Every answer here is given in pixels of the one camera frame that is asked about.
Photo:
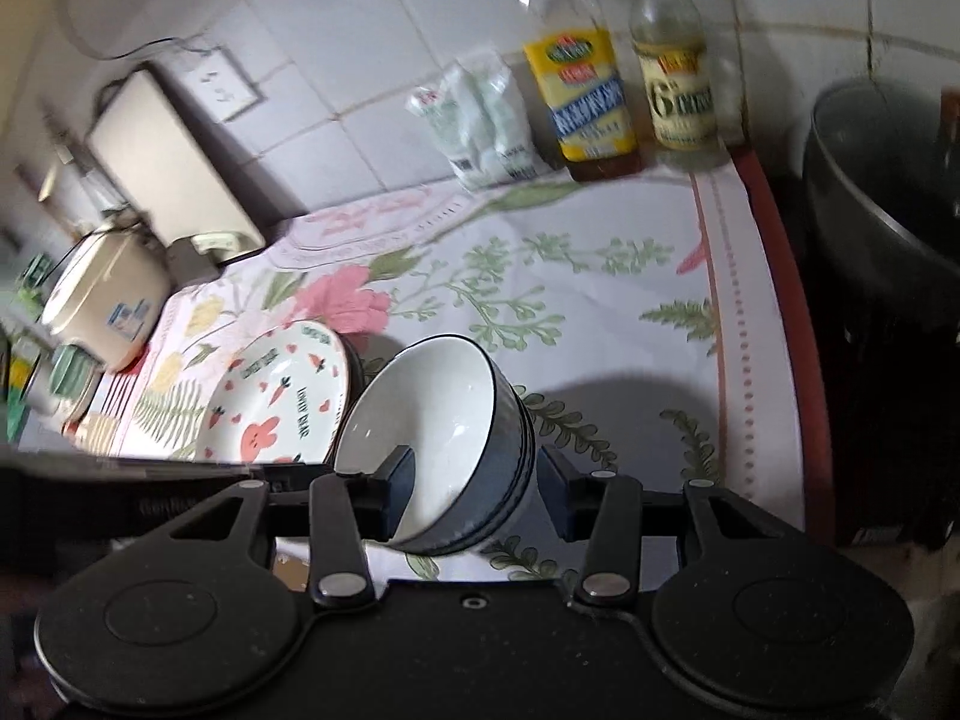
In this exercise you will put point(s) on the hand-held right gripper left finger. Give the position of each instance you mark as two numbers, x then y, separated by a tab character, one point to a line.
397	487

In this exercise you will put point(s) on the white wall socket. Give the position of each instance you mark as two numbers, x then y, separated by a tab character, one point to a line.
221	86

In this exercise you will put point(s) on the rabbit print white plate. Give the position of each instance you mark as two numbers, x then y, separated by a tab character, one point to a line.
270	397

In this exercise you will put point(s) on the red checked cloth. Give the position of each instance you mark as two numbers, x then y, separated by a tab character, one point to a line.
112	412

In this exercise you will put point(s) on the cream cutting board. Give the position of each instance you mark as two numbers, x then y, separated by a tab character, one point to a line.
172	157

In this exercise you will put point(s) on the yellow label oil bottle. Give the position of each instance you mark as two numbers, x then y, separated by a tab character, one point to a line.
581	82

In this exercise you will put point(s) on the floral tablecloth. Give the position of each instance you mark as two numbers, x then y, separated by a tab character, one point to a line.
585	300

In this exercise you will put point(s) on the black wok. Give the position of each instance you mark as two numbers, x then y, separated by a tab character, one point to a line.
877	165

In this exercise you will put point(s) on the green and white container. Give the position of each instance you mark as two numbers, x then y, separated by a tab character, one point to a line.
71	382

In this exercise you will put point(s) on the white plastic packet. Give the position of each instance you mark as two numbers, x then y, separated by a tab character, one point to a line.
480	120

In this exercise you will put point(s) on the clear vinegar bottle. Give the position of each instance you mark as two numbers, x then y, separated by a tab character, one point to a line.
679	90

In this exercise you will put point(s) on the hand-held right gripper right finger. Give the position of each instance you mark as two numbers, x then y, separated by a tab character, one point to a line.
550	491

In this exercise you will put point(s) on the cream rice cooker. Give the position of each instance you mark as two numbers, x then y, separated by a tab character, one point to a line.
105	300

